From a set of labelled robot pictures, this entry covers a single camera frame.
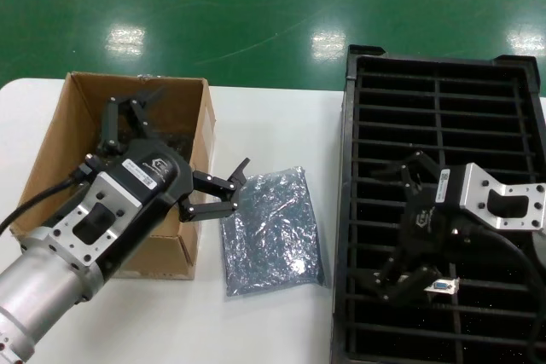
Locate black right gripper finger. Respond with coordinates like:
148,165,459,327
361,251,447,306
369,149,441,197

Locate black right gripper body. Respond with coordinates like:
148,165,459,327
400,191,470,263

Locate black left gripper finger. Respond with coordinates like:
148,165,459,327
96,85,167,156
177,157,252,223

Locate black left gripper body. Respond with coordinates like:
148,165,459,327
83,138,195,297

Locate translucent grey antistatic bag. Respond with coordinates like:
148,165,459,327
218,165,332,298

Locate bagged graphics card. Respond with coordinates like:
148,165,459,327
157,131,200,160

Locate brown cardboard box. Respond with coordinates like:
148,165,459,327
10,72,218,280

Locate black slotted plastic container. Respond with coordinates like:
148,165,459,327
331,43,546,364

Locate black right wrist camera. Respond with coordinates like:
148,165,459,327
434,167,468,207

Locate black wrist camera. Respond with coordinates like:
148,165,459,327
100,158,167,208
434,167,468,207

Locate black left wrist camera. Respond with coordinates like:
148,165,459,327
100,158,167,208

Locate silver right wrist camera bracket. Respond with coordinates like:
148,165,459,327
458,162,546,231

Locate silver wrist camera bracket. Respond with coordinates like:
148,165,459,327
458,162,546,231
46,171,144,269

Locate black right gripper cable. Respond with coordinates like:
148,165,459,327
451,218,546,364

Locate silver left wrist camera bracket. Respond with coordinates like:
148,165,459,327
46,171,144,269

